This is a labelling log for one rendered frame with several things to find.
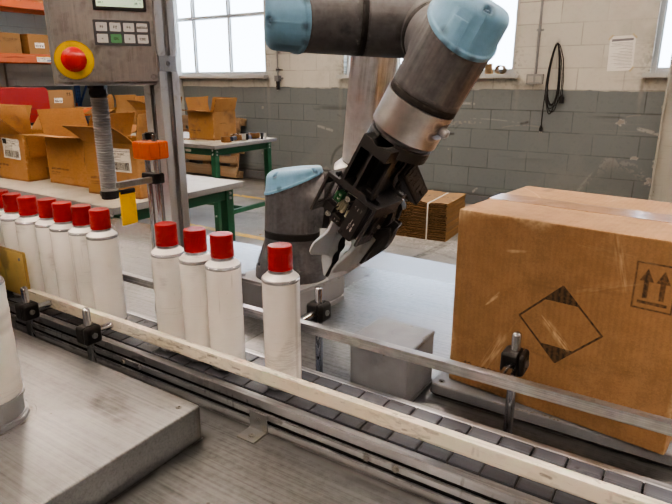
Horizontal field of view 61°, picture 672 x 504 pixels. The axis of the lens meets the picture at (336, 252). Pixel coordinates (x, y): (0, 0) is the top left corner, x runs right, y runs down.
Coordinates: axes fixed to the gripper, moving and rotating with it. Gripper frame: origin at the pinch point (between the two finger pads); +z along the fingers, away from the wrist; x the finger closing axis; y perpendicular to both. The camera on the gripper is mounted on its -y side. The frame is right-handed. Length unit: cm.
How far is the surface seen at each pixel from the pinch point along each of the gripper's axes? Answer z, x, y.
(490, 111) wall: 89, -132, -535
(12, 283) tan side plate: 49, -55, 5
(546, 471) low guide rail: -1.7, 32.9, 5.2
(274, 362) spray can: 15.7, 0.7, 3.8
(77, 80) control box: 6, -55, -1
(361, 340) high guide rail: 7.5, 7.7, -2.1
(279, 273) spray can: 4.7, -5.4, 2.6
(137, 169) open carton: 101, -142, -105
